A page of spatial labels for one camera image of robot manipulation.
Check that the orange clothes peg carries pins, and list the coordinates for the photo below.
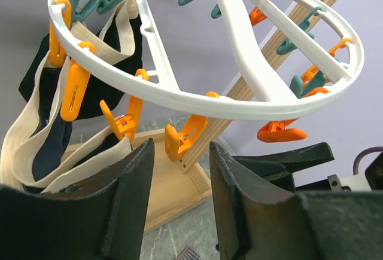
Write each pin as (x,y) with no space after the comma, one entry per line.
(278,131)
(127,124)
(177,143)

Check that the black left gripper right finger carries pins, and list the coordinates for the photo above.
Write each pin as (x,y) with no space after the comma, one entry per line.
(258,220)

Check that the white round clip hanger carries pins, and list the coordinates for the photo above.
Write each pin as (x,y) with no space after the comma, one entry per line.
(230,77)

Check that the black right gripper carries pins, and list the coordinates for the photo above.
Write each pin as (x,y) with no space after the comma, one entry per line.
(278,168)

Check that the teal clothes peg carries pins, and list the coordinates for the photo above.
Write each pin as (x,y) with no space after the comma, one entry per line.
(301,88)

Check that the navy underwear beige waistband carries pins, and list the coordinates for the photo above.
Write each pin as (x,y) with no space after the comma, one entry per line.
(33,151)

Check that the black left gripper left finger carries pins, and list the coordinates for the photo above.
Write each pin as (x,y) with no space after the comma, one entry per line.
(100,217)

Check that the wooden hanging rack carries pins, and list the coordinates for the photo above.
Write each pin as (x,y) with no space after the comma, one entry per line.
(254,28)

